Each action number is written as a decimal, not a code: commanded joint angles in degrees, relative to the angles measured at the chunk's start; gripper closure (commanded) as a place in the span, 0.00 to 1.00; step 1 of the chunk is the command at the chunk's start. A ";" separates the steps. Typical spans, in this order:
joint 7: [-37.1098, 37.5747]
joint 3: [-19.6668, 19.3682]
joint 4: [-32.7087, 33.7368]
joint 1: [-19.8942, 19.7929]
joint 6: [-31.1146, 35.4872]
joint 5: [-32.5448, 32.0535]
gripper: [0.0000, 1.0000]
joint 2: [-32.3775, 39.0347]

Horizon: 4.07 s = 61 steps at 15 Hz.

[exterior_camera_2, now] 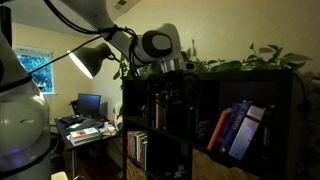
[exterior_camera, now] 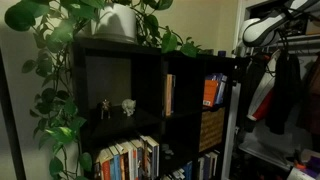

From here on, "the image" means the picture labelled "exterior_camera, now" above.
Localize orange paperback book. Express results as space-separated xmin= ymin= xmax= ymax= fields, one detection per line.
xmin=202 ymin=79 xmax=220 ymax=108

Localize small metal cup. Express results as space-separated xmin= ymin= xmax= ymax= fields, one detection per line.
xmin=234 ymin=45 xmax=248 ymax=58

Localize thin upright books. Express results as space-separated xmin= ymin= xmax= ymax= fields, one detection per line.
xmin=164 ymin=73 xmax=175 ymax=118

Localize white elephant figurine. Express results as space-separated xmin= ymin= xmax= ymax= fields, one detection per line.
xmin=121 ymin=98 xmax=137 ymax=118

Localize black cube bookshelf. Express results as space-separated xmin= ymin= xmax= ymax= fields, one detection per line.
xmin=71 ymin=36 xmax=242 ymax=180

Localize brown animal figurine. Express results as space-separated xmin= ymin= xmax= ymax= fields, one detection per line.
xmin=99 ymin=98 xmax=113 ymax=121

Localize dark blue Delight book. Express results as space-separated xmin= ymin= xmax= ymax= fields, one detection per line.
xmin=205 ymin=73 xmax=224 ymax=105

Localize blue hardcover book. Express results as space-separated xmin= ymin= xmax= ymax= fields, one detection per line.
xmin=215 ymin=73 xmax=226 ymax=106

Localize tan wicker basket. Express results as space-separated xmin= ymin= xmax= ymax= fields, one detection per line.
xmin=198 ymin=107 xmax=227 ymax=153

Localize row of books lower left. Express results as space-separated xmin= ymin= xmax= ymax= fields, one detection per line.
xmin=145 ymin=135 xmax=161 ymax=178

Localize dark brown spine book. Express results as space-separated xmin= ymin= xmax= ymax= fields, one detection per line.
xmin=141 ymin=139 xmax=150 ymax=179

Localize white spine book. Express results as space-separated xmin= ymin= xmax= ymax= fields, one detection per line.
xmin=123 ymin=140 xmax=136 ymax=180

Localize white plant pot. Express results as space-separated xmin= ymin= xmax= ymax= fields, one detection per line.
xmin=89 ymin=3 xmax=138 ymax=44

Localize orange spine book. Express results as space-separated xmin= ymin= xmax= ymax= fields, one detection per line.
xmin=118 ymin=143 xmax=128 ymax=180

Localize blue paperback book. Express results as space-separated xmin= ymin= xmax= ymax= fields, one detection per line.
xmin=181 ymin=160 xmax=194 ymax=180

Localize black hanging garment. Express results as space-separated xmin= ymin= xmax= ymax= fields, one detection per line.
xmin=237 ymin=55 xmax=268 ymax=133

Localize blue spine book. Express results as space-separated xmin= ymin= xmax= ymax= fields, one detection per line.
xmin=109 ymin=144 xmax=122 ymax=180

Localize white grey book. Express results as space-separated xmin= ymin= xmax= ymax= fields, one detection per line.
xmin=197 ymin=156 xmax=205 ymax=180

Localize white slim book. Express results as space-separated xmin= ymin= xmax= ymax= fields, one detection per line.
xmin=209 ymin=149 xmax=221 ymax=179

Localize dark navy book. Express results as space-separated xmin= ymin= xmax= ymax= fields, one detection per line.
xmin=203 ymin=153 xmax=212 ymax=180

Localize red spine book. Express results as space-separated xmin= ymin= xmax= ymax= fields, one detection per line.
xmin=98 ymin=148 xmax=113 ymax=180

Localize white red hanging jacket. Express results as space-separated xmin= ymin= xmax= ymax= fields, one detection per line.
xmin=245 ymin=49 xmax=283 ymax=123

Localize green pothos plant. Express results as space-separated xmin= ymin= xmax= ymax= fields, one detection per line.
xmin=3 ymin=0 xmax=208 ymax=180

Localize white closet shelf board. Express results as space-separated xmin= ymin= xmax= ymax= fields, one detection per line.
xmin=238 ymin=131 xmax=301 ymax=173

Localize black hanging jacket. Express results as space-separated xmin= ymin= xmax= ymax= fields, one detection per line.
xmin=265 ymin=49 xmax=304 ymax=136

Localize brown hanging garment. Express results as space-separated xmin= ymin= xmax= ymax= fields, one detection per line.
xmin=298 ymin=53 xmax=320 ymax=136

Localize black stand pole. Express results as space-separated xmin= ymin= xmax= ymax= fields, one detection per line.
xmin=0 ymin=49 xmax=27 ymax=180

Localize small orange object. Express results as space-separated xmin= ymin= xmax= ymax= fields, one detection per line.
xmin=293 ymin=160 xmax=307 ymax=170

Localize white plastic object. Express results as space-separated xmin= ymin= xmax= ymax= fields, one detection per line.
xmin=286 ymin=165 xmax=316 ymax=180

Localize cardboard box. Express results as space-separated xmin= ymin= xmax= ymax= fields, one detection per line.
xmin=304 ymin=18 xmax=320 ymax=36

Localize purple object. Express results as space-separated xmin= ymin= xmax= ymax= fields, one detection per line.
xmin=304 ymin=155 xmax=320 ymax=176

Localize white closet frame post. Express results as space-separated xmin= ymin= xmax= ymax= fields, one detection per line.
xmin=220 ymin=81 xmax=242 ymax=180

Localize white wire closet shelf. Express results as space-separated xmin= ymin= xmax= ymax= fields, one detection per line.
xmin=253 ymin=32 xmax=320 ymax=56

